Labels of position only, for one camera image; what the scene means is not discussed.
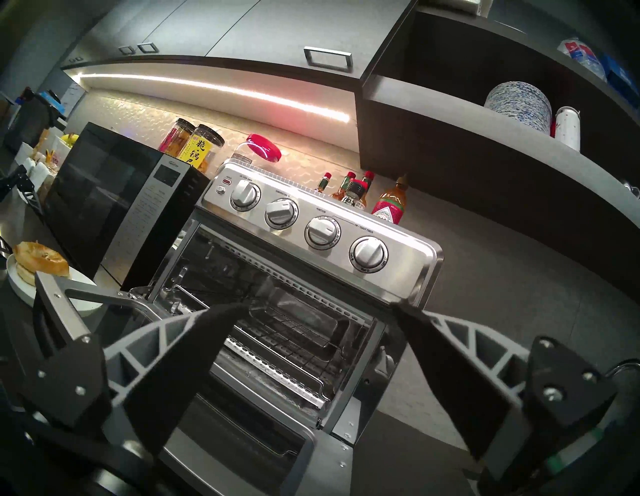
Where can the clear jar red lid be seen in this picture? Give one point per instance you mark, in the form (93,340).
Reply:
(262,147)

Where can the blue cardboard box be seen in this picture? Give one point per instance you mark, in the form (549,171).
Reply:
(620,75)

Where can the red label snack jar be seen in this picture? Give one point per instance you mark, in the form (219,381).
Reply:
(175,140)

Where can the black microwave oven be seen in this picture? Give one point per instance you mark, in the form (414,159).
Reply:
(100,200)

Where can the under-cabinet light strip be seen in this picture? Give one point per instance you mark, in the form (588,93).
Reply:
(225,91)

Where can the patterned plate stack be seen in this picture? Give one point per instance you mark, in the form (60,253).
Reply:
(517,105)

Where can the large Tabasco sriracha bottle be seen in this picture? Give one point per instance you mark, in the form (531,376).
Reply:
(390,207)

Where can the medium Tabasco sauce bottle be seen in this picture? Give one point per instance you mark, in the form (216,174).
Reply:
(339,192)

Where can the pale crusted bagel half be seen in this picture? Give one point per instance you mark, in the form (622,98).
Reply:
(25,276)

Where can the glass toaster oven door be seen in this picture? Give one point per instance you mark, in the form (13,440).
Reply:
(330,467)

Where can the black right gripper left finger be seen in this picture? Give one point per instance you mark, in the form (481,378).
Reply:
(150,370)

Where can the dark open wall shelf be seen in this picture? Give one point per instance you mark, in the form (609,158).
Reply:
(450,150)

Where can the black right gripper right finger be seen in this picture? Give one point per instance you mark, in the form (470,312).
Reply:
(500,395)

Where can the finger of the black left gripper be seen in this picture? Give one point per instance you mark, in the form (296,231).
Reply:
(4,246)
(20,182)

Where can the dark crusted bagel half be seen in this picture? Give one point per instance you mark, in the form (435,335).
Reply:
(42,257)

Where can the green neck Tabasco bottle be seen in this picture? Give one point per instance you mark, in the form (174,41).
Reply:
(368,176)

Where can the stainless steel toaster oven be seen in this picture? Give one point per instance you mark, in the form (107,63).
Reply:
(415,260)

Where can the round white plate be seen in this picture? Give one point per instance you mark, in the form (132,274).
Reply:
(82,300)

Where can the yellow label snack jar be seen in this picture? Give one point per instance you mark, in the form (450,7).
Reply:
(197,150)

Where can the bottled water pack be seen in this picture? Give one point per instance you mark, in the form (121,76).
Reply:
(582,55)

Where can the silver oven control knob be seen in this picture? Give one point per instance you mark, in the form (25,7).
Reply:
(369,254)
(322,232)
(245,195)
(281,213)

